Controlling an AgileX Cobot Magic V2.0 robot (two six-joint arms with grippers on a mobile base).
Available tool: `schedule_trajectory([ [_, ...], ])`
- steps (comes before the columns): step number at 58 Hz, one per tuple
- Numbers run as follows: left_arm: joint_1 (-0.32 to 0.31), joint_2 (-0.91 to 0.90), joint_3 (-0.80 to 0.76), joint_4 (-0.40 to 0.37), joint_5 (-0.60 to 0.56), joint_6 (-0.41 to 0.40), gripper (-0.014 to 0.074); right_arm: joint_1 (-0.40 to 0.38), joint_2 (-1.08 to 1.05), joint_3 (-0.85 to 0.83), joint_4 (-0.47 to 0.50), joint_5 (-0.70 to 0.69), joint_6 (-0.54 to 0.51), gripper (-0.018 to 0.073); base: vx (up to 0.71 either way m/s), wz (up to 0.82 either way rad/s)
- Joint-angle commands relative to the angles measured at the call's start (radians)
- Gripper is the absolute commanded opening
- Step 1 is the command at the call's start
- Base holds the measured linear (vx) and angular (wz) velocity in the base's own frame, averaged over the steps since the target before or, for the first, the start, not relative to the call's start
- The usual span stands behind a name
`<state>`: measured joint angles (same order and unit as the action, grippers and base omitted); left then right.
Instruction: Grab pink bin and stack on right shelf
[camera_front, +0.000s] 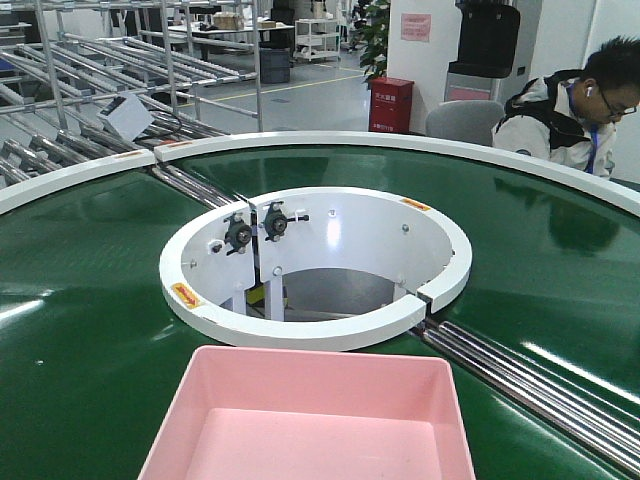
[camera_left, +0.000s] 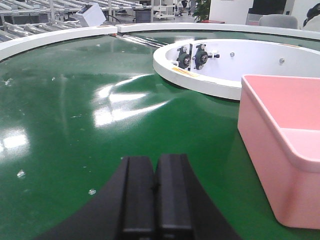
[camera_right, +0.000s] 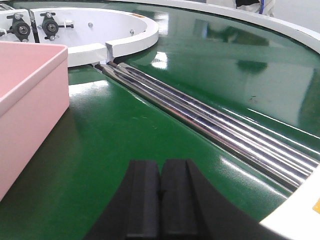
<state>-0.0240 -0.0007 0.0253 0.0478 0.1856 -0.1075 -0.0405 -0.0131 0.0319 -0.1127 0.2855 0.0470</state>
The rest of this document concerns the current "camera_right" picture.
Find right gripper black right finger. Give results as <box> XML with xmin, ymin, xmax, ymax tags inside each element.
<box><xmin>161</xmin><ymin>159</ymin><xmax>284</xmax><ymax>240</ymax></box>

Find white outer conveyor rim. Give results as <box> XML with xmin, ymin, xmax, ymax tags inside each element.
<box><xmin>119</xmin><ymin>0</ymin><xmax>320</xmax><ymax>240</ymax></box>

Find person in white jacket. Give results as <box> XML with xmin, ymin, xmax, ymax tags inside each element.
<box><xmin>207</xmin><ymin>0</ymin><xmax>275</xmax><ymax>18</ymax></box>

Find white inner conveyor ring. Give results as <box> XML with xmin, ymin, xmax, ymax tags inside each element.
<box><xmin>0</xmin><ymin>7</ymin><xmax>160</xmax><ymax>68</ymax></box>

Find pink plastic bin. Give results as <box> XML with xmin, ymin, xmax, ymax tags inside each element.
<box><xmin>0</xmin><ymin>41</ymin><xmax>70</xmax><ymax>198</ymax></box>

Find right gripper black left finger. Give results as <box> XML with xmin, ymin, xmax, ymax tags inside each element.
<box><xmin>84</xmin><ymin>160</ymin><xmax>160</xmax><ymax>240</ymax></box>

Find black bearing mount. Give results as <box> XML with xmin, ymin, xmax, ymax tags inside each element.
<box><xmin>0</xmin><ymin>13</ymin><xmax>31</xmax><ymax>42</ymax></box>
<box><xmin>40</xmin><ymin>11</ymin><xmax>74</xmax><ymax>41</ymax></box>

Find black bearing mount left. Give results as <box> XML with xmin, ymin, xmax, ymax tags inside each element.
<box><xmin>0</xmin><ymin>13</ymin><xmax>31</xmax><ymax>42</ymax></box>

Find steel transfer rollers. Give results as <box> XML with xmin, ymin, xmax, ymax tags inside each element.
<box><xmin>95</xmin><ymin>62</ymin><xmax>320</xmax><ymax>191</ymax></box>

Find black bearing mount right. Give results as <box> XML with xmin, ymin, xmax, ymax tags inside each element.
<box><xmin>40</xmin><ymin>11</ymin><xmax>74</xmax><ymax>41</ymax></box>

